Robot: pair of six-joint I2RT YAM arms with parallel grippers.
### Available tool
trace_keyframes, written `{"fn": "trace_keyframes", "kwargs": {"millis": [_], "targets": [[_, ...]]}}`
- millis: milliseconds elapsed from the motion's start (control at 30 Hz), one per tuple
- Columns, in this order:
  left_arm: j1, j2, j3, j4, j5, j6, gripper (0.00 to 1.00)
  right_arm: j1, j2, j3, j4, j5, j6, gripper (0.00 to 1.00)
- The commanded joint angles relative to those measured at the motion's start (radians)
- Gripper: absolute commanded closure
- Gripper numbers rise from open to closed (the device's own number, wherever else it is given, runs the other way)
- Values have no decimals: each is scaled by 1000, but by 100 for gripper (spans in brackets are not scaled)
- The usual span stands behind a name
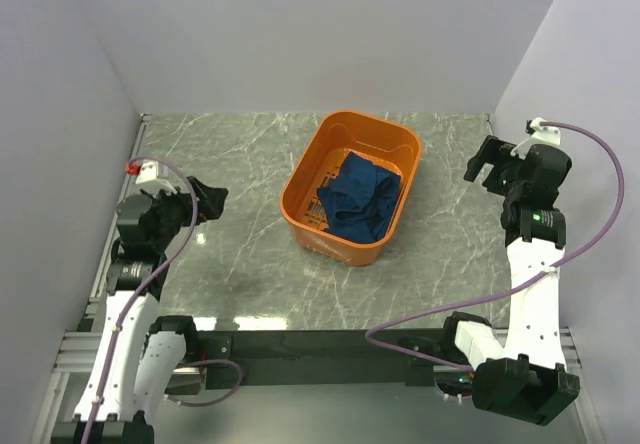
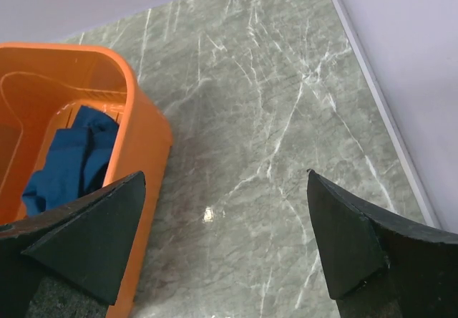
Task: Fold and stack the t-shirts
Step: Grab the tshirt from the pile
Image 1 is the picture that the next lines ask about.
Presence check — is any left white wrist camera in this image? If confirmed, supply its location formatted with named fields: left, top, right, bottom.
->
left=125, top=159, right=176, bottom=195

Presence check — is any orange plastic basket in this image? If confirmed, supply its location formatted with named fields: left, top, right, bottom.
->
left=280, top=110, right=423, bottom=267

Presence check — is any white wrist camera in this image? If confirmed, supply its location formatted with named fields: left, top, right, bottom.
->
left=125, top=159, right=176, bottom=195
left=510, top=117, right=561, bottom=159

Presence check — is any blue t shirt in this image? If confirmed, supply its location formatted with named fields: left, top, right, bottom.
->
left=317, top=152, right=401, bottom=244

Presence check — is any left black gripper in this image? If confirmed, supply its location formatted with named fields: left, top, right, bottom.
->
left=143, top=175, right=227, bottom=251

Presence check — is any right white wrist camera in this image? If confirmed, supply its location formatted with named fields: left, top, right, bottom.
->
left=510, top=117, right=561, bottom=159

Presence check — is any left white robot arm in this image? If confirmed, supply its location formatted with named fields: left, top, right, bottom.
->
left=50, top=176, right=228, bottom=443

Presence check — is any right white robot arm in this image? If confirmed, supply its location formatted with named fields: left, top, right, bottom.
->
left=438, top=136, right=580, bottom=426

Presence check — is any aluminium rail frame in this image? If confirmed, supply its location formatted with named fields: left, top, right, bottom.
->
left=35, top=122, right=580, bottom=443

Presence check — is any black base beam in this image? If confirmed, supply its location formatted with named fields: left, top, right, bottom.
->
left=198, top=330, right=433, bottom=386

